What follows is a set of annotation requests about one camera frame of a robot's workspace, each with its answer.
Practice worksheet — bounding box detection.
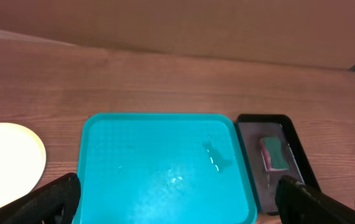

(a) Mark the black water tray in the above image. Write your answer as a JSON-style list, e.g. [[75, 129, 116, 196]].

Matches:
[[235, 114, 320, 215]]

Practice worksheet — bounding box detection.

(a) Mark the cardboard panel at back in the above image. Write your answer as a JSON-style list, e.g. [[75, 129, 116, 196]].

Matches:
[[0, 0, 355, 69]]

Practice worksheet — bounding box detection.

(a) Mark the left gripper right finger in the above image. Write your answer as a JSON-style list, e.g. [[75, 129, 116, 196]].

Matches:
[[275, 175, 355, 224]]

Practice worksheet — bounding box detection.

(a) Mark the green scrub sponge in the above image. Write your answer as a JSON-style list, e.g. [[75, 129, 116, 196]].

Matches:
[[259, 136, 289, 172]]

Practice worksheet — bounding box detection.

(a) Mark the yellow plate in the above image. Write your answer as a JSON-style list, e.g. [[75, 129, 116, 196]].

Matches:
[[0, 123, 46, 208]]

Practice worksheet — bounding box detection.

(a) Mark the teal plastic tray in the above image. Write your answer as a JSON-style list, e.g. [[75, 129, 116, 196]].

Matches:
[[74, 113, 257, 223]]

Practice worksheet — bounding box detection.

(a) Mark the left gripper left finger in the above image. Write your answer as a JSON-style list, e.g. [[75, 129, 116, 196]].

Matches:
[[0, 172, 81, 224]]

